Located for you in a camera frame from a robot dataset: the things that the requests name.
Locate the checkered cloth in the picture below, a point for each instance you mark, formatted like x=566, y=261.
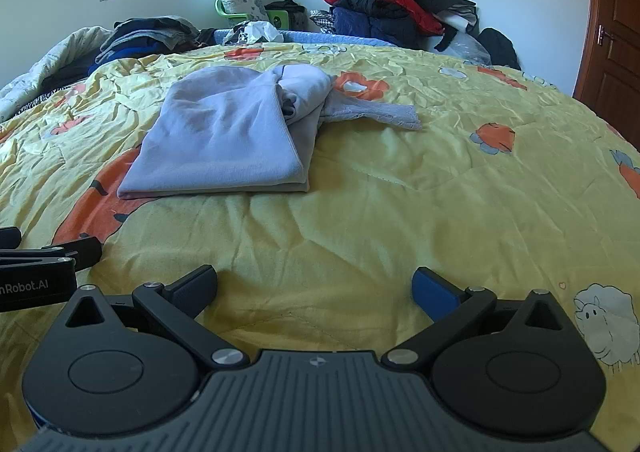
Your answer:
x=322, y=21

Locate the yellow printed quilt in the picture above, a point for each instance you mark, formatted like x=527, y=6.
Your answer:
x=400, y=212

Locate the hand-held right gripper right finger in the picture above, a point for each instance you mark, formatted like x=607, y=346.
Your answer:
x=432, y=292

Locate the green plastic stool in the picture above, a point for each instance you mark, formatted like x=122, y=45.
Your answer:
x=277, y=18

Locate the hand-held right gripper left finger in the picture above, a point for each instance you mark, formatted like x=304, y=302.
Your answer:
x=197, y=289

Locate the wooden door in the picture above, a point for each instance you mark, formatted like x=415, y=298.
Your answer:
x=615, y=57

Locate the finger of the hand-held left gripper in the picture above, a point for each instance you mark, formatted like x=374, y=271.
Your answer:
x=9, y=237
x=82, y=252

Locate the light blue knit blanket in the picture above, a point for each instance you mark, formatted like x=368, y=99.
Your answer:
x=325, y=38

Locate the white quilt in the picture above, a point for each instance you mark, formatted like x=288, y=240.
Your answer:
x=30, y=77

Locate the pile of folded dark clothes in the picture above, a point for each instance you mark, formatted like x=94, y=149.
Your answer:
x=140, y=39

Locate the black puffer jacket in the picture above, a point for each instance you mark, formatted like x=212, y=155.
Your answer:
x=365, y=2

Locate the black and white striped cloth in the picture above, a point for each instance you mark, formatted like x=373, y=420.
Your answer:
x=45, y=97

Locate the black backpack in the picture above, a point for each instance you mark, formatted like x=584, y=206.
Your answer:
x=500, y=47

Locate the navy jacket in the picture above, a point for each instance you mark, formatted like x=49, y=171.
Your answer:
x=360, y=24

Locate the green plastic chair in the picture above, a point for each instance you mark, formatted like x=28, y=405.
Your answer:
x=219, y=7

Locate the light blue long-sleeve shirt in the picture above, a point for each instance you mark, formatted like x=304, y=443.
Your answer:
x=215, y=132

